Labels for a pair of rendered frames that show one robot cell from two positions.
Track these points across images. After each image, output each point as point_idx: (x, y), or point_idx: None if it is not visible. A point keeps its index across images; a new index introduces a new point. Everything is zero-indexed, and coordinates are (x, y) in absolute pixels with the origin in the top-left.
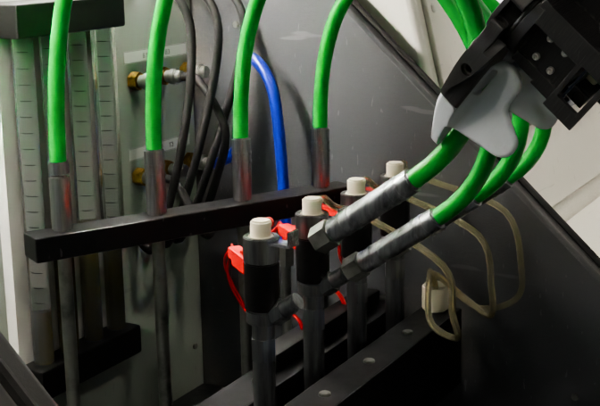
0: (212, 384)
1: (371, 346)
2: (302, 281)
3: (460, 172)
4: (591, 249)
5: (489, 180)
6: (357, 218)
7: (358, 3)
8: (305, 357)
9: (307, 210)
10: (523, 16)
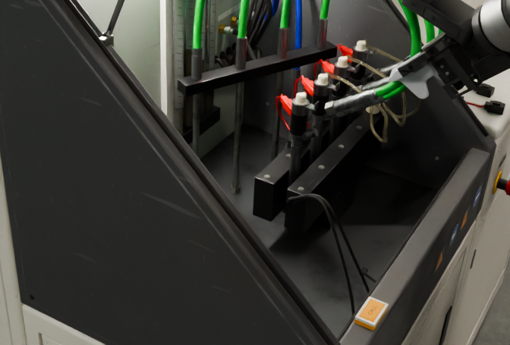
0: (247, 125)
1: (341, 136)
2: (314, 114)
3: (394, 44)
4: (455, 89)
5: None
6: (349, 105)
7: None
8: (312, 145)
9: (320, 82)
10: (439, 53)
